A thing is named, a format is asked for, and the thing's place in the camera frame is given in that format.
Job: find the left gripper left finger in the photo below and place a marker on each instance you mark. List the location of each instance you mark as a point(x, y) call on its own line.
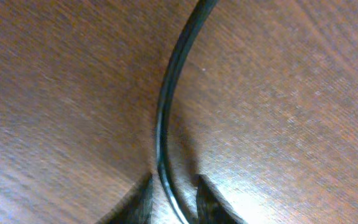
point(135, 207)

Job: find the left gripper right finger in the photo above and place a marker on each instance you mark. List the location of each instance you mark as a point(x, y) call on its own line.
point(211, 207)

